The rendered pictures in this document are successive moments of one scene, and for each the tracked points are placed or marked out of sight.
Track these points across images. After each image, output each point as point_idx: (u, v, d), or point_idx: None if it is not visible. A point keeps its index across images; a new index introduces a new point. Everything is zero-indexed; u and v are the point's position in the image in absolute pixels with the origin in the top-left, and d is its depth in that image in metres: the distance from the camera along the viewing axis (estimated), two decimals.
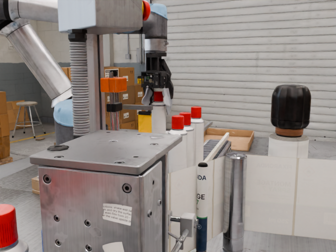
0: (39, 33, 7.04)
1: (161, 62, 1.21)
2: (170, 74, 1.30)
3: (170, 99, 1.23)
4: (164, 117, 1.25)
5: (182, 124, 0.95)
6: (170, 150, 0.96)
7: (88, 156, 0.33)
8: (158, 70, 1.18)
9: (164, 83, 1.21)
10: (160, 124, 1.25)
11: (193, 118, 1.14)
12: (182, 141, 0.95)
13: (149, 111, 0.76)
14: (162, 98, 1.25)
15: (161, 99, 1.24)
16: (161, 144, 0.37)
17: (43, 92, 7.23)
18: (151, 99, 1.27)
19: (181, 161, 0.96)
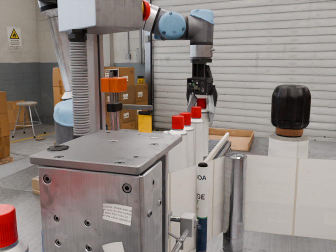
0: (39, 33, 7.04)
1: (206, 69, 1.19)
2: (212, 80, 1.28)
3: (213, 106, 1.21)
4: (208, 124, 1.23)
5: (182, 124, 0.95)
6: (170, 150, 0.96)
7: (88, 156, 0.33)
8: (204, 76, 1.16)
9: (209, 90, 1.19)
10: (203, 131, 1.22)
11: (193, 118, 1.14)
12: (182, 141, 0.95)
13: (149, 111, 0.76)
14: (206, 105, 1.22)
15: (205, 106, 1.22)
16: (161, 144, 0.37)
17: (43, 92, 7.23)
18: (194, 106, 1.24)
19: (181, 161, 0.96)
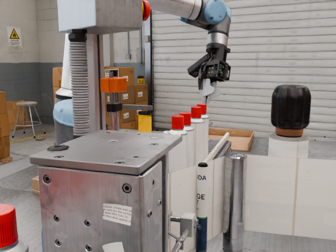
0: (39, 33, 7.04)
1: None
2: None
3: (211, 94, 1.30)
4: (207, 130, 1.23)
5: (182, 124, 0.95)
6: (170, 150, 0.96)
7: (88, 156, 0.33)
8: (224, 64, 1.28)
9: None
10: (203, 137, 1.23)
11: (193, 118, 1.14)
12: (182, 141, 0.95)
13: (149, 111, 0.76)
14: (206, 111, 1.23)
15: (205, 112, 1.22)
16: (161, 144, 0.37)
17: (43, 92, 7.23)
18: None
19: (181, 161, 0.96)
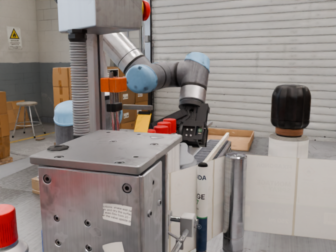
0: (39, 33, 7.04)
1: None
2: None
3: None
4: (176, 155, 0.90)
5: None
6: None
7: (88, 156, 0.33)
8: None
9: None
10: None
11: None
12: None
13: (150, 111, 0.76)
14: (174, 129, 0.90)
15: (173, 131, 0.90)
16: (161, 144, 0.37)
17: (43, 92, 7.23)
18: None
19: None
